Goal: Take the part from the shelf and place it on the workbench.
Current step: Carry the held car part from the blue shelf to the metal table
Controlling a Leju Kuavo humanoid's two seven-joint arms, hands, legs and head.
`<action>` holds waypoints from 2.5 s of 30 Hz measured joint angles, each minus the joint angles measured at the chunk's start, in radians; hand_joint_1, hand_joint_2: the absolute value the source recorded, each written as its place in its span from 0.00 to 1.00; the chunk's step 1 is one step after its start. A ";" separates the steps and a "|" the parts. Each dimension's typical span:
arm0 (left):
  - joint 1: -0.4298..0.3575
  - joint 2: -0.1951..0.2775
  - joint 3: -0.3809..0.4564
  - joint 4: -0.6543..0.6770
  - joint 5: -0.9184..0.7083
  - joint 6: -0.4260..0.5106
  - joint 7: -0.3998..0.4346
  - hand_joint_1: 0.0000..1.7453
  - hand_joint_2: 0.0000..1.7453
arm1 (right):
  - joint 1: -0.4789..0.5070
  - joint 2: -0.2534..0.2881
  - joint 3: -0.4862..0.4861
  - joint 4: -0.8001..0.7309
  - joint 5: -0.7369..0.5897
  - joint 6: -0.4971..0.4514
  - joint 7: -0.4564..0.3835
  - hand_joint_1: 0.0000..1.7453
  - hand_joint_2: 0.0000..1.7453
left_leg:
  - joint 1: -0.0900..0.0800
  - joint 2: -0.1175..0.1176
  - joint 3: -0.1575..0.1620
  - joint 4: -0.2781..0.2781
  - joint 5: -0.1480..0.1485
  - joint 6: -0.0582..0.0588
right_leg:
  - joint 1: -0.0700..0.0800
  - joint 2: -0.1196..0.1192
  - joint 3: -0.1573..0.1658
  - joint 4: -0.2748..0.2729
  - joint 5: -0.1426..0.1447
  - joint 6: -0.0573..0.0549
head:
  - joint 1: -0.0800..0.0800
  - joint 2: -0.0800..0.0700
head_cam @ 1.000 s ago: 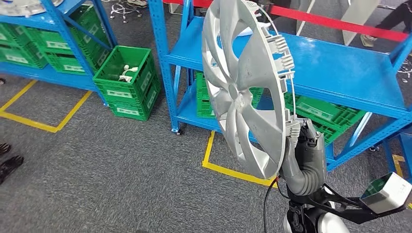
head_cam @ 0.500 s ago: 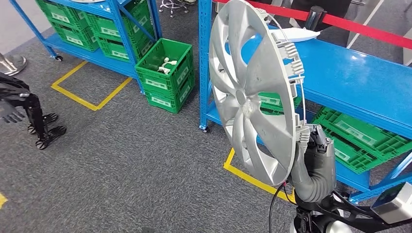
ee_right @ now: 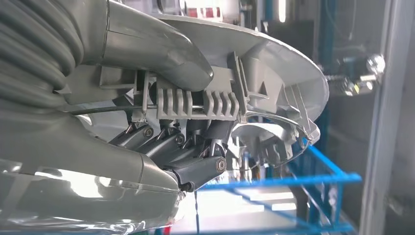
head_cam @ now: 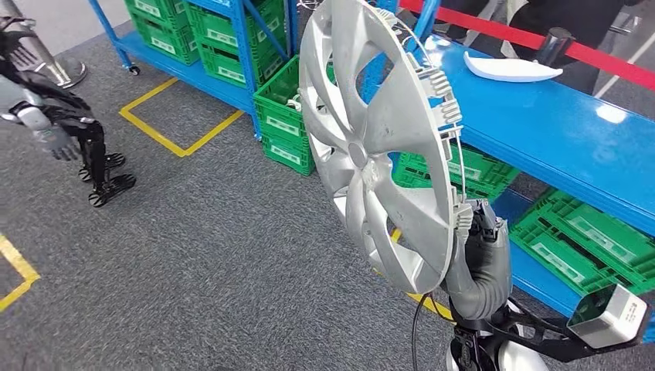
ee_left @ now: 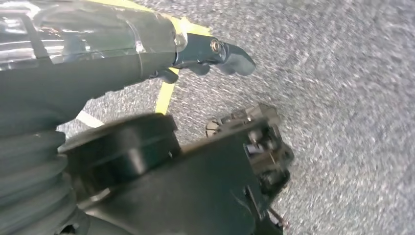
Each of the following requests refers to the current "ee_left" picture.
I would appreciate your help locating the white floor tape strip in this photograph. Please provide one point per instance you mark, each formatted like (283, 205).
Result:
(90, 119)

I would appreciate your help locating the yellow floor tape square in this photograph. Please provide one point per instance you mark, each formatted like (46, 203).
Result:
(165, 94)

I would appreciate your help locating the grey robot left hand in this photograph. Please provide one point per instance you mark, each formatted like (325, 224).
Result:
(81, 65)

